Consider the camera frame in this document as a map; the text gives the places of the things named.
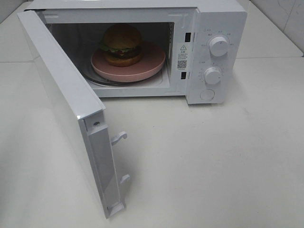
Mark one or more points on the pink plate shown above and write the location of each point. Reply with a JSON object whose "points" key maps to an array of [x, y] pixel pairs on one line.
{"points": [[140, 67]]}

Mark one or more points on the white microwave door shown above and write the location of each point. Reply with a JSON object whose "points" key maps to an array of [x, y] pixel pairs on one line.
{"points": [[79, 112]]}

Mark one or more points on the burger with lettuce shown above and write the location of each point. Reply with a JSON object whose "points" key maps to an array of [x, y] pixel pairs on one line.
{"points": [[122, 45]]}

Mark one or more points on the white upper microwave knob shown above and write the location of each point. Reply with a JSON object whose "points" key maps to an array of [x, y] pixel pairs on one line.
{"points": [[218, 46]]}

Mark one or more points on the white warning label sticker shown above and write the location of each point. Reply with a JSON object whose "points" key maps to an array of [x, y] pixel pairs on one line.
{"points": [[182, 55]]}

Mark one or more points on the white microwave oven body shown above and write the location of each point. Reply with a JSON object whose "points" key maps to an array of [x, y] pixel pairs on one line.
{"points": [[78, 27]]}

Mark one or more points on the white microwave knob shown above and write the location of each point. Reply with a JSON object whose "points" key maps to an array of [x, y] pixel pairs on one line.
{"points": [[218, 46], [212, 75]]}

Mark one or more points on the round door release button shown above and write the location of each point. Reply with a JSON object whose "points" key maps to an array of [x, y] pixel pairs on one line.
{"points": [[207, 95]]}

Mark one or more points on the white lower microwave knob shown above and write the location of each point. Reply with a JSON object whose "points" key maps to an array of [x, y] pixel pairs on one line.
{"points": [[212, 75]]}

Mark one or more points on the glass microwave turntable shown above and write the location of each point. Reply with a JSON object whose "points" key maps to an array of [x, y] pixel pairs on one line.
{"points": [[92, 76]]}

